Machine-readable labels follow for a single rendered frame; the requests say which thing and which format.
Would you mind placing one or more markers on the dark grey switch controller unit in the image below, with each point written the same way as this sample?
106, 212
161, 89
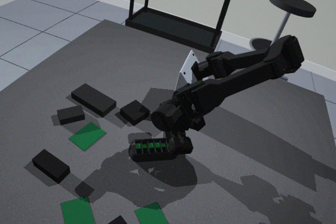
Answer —
148, 150

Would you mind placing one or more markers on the green rectangular block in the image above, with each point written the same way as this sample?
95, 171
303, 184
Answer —
77, 211

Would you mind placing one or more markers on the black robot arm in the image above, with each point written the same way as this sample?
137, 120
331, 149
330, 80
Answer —
282, 57

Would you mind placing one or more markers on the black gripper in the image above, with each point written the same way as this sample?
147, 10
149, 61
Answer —
177, 140

